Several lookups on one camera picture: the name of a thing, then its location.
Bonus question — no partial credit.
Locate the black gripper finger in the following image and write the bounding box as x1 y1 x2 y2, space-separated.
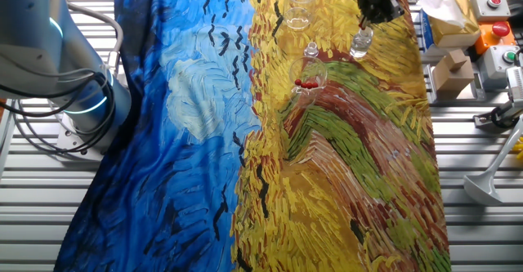
364 11 393 26
356 0 369 25

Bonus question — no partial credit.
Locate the small clear glass bottle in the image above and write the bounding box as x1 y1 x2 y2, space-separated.
349 25 374 59

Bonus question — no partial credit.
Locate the blue plastic packet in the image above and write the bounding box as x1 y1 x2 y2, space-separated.
419 8 436 52

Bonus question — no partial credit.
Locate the empty clear glass beaker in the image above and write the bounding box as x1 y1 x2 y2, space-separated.
281 0 320 32

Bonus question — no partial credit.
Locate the clear glass bottle stopper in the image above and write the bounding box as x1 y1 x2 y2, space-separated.
303 41 320 59

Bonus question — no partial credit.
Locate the yellow tissue pack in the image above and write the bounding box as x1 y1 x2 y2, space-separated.
418 0 482 48

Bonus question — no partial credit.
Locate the glass beaker holding droppers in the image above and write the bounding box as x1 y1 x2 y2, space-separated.
288 56 329 112

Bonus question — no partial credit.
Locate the small cardboard box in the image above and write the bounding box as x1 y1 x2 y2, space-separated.
443 49 469 72

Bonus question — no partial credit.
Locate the large cardboard box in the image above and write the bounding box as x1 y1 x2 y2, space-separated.
431 57 477 93

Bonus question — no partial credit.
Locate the grey box red button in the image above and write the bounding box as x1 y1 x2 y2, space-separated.
468 0 512 23

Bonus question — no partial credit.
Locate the orange box red button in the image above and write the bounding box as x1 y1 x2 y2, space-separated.
473 20 518 56

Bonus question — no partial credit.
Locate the grey box green button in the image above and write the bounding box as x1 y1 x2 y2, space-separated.
476 45 520 91

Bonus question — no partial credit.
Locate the silver digital scale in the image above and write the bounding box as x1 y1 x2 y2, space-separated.
423 61 488 104

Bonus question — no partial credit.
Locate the Van Gogh print tablecloth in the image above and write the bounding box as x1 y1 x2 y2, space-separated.
52 0 453 272

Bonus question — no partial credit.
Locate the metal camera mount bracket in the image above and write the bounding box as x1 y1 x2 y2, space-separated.
473 100 523 130

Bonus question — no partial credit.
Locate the thick grey robot cable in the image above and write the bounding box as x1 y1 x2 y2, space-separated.
67 2 125 81

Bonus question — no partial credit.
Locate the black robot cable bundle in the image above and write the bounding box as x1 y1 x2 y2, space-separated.
0 69 118 157

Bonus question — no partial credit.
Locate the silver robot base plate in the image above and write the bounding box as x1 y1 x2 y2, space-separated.
55 112 110 163

